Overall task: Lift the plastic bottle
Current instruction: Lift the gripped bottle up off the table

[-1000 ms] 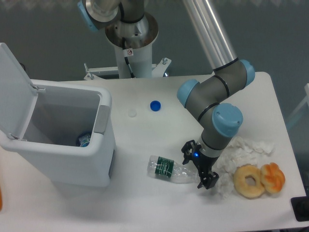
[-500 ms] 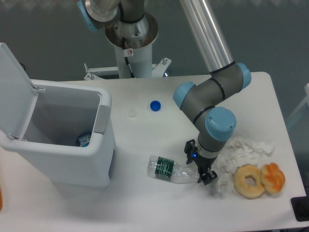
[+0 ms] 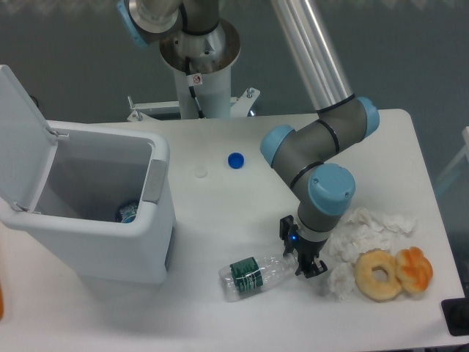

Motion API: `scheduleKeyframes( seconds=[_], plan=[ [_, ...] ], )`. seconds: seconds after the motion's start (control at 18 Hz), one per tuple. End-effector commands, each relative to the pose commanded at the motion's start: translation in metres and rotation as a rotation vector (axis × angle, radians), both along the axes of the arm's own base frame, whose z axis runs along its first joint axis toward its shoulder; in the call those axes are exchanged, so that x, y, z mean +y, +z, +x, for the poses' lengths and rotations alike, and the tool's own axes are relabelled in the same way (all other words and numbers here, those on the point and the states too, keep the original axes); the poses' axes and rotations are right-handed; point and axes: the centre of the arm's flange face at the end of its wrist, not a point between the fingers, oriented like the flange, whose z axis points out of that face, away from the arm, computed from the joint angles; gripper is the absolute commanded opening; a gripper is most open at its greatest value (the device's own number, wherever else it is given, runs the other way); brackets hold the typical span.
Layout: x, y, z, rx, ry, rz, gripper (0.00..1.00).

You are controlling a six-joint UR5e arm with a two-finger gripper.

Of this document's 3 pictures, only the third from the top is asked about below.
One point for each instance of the white bottle cap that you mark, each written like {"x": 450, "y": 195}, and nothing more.
{"x": 200, "y": 171}

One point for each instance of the black device at table corner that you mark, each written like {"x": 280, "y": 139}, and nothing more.
{"x": 455, "y": 312}

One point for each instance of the plain ring donut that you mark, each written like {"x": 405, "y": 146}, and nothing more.
{"x": 375, "y": 276}

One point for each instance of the small crumpled white tissue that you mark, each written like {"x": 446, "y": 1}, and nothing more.
{"x": 341, "y": 281}

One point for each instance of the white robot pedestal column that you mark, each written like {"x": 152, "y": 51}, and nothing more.
{"x": 209, "y": 88}

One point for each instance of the clear plastic bottle green label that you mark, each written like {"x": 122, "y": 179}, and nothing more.
{"x": 254, "y": 275}

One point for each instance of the white trash bin lid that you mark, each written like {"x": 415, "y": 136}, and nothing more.
{"x": 28, "y": 145}

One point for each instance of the orange object at left edge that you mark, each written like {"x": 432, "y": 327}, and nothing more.
{"x": 2, "y": 302}

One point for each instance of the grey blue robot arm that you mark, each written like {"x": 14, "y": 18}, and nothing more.
{"x": 201, "y": 47}

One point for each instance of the white trash bin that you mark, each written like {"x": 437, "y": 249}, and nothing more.
{"x": 94, "y": 171}

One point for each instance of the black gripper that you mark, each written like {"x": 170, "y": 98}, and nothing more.
{"x": 307, "y": 244}

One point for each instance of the orange glazed twisted bread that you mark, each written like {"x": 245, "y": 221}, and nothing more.
{"x": 413, "y": 270}

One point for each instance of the white metal base frame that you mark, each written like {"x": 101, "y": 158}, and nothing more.
{"x": 238, "y": 107}

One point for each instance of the blue item inside bin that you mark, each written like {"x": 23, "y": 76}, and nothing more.
{"x": 127, "y": 211}

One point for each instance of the white frame at right edge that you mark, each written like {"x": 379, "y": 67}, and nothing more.
{"x": 453, "y": 169}

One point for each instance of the blue bottle cap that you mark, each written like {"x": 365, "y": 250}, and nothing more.
{"x": 236, "y": 160}

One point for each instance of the large crumpled white tissue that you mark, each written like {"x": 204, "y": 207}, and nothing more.
{"x": 361, "y": 230}

